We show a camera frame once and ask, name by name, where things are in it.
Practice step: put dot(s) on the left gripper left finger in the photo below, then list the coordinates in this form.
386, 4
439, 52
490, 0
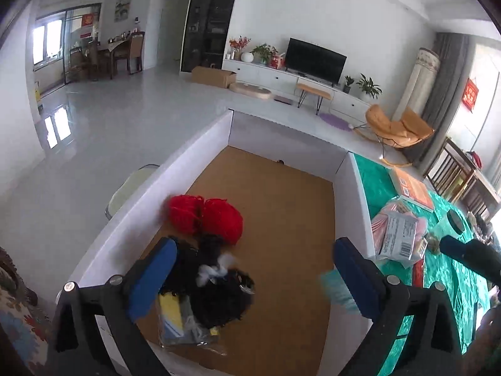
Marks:
146, 277

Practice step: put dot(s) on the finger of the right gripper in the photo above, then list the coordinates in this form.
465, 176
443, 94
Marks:
479, 257

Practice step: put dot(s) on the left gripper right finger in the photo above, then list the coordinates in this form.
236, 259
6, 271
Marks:
363, 279

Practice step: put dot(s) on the black fluffy soft item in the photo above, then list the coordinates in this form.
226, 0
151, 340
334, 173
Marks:
218, 292

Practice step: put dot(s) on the clear jar black lid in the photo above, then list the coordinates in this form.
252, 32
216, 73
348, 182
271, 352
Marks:
450, 225

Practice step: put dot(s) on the pink cloth in bag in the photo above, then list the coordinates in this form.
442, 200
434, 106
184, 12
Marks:
378, 225

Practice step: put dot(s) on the yellow item in plastic bag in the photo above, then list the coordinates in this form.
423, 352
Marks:
178, 326

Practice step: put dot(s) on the white labelled package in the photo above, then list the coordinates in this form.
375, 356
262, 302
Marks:
398, 241

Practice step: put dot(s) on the dark wooden chair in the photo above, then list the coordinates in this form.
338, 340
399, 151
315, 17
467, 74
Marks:
455, 176

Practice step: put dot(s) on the red yarn pompom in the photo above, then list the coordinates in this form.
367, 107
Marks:
194, 215

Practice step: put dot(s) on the orange book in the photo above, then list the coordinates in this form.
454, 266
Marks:
411, 189

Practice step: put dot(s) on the white cardboard box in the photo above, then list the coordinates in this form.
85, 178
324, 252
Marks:
297, 195

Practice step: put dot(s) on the patterned floor rug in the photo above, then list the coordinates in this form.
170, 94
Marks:
25, 328

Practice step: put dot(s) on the orange lounge chair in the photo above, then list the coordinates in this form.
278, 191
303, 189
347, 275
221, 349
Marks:
407, 132

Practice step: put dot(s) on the purple round mat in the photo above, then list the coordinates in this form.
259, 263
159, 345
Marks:
335, 121

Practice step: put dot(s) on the standing air conditioner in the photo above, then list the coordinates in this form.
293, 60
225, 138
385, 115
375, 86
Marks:
420, 83

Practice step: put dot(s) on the white tv cabinet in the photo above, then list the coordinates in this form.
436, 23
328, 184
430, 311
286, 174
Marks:
283, 83

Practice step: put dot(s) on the wooden bench stool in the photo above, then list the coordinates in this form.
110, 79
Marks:
319, 94

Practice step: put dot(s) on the small potted plant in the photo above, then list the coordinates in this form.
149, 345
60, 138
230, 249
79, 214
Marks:
349, 81

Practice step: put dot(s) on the green potted plant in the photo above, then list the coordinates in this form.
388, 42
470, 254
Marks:
369, 90

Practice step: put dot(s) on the grey curtain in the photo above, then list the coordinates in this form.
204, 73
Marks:
455, 52

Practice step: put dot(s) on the brown cardboard box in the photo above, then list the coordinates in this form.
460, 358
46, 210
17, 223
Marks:
213, 77

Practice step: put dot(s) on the round beige cushion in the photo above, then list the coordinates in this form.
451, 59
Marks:
250, 90

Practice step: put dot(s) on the black flat television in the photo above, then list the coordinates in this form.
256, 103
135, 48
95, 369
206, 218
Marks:
314, 60

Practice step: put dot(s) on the dining table with chairs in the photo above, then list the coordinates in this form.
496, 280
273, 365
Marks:
93, 59

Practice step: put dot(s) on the leafy plant with red box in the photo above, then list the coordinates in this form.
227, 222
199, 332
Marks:
269, 56

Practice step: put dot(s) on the red flowers in vase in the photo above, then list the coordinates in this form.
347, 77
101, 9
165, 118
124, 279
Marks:
238, 45

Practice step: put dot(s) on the black glass cabinet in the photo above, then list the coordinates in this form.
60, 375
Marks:
205, 34

